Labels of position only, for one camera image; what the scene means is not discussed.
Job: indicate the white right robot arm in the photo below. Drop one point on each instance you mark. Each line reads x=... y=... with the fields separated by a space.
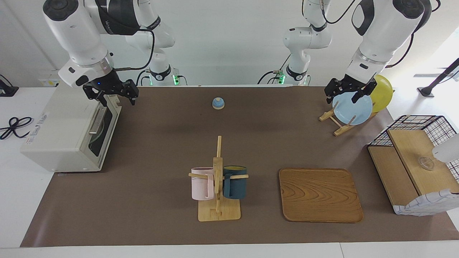
x=75 y=32

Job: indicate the white toaster oven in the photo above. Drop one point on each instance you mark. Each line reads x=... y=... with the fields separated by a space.
x=57 y=125

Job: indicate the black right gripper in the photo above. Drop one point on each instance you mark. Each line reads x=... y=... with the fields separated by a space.
x=111 y=86

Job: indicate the pink mug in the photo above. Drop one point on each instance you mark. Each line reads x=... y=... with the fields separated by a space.
x=200 y=184

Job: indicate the yellow plate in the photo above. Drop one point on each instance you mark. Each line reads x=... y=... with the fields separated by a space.
x=383 y=95

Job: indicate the light blue plate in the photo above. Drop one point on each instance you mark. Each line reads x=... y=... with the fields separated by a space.
x=351 y=111

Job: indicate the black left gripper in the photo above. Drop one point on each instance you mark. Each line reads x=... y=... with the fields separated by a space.
x=349 y=85

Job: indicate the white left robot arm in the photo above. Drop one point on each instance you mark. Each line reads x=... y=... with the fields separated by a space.
x=387 y=32

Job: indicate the brown table mat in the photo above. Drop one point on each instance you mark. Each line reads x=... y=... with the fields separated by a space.
x=161 y=143

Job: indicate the black stand foot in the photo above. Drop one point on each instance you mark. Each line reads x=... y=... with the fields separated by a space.
x=7 y=91

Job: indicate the dark teal mug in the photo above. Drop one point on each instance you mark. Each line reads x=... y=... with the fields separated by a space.
x=236 y=186

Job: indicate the wooden mug rack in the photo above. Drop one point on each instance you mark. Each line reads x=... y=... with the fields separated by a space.
x=218 y=213

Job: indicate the white wall socket box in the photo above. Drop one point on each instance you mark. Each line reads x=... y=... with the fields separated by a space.
x=48 y=82

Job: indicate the white rounded device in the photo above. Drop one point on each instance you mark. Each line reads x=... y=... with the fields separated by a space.
x=448 y=150

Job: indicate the white checked cloth liner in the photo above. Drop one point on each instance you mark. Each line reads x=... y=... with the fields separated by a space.
x=423 y=206

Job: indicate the small blue call bell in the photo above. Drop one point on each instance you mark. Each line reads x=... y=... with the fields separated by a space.
x=218 y=103

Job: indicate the small clear glass dish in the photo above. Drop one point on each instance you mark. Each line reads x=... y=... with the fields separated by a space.
x=426 y=163

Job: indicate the black tripod stand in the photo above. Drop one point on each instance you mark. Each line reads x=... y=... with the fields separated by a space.
x=426 y=91

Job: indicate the wooden plate rack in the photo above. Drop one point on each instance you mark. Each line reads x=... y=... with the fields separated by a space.
x=342 y=129

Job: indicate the brown wooden tray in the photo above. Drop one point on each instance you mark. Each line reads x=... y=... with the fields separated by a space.
x=319 y=197

